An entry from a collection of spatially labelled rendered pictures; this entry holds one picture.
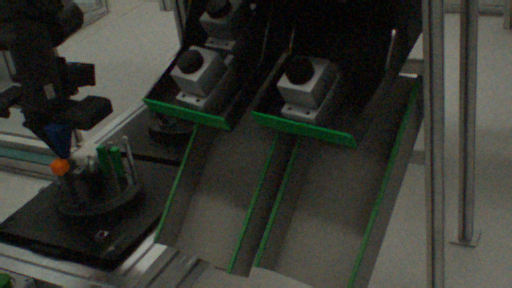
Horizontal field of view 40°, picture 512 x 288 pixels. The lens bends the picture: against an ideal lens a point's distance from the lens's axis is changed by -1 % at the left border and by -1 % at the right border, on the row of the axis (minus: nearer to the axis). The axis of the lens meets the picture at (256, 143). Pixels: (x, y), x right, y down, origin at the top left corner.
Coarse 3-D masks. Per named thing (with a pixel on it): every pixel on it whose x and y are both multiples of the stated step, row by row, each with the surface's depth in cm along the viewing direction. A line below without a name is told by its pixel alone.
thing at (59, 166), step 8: (56, 160) 103; (64, 160) 103; (72, 160) 105; (56, 168) 102; (64, 168) 103; (64, 176) 104; (64, 184) 105; (72, 184) 105; (72, 192) 106; (72, 200) 106
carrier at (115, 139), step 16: (144, 112) 138; (128, 128) 133; (144, 128) 132; (160, 128) 127; (176, 128) 126; (192, 128) 125; (112, 144) 128; (144, 144) 127; (160, 144) 126; (176, 144) 125; (144, 160) 124; (160, 160) 122; (176, 160) 120
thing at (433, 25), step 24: (432, 0) 74; (432, 24) 76; (432, 48) 78; (432, 72) 79; (432, 96) 80; (432, 120) 82; (432, 144) 84; (432, 168) 85; (432, 192) 87; (432, 216) 89; (432, 240) 91; (456, 240) 109; (432, 264) 93
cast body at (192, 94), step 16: (192, 48) 82; (192, 64) 78; (208, 64) 79; (224, 64) 81; (176, 80) 81; (192, 80) 79; (208, 80) 80; (224, 80) 82; (176, 96) 82; (192, 96) 81; (208, 96) 80; (224, 96) 82; (208, 112) 81
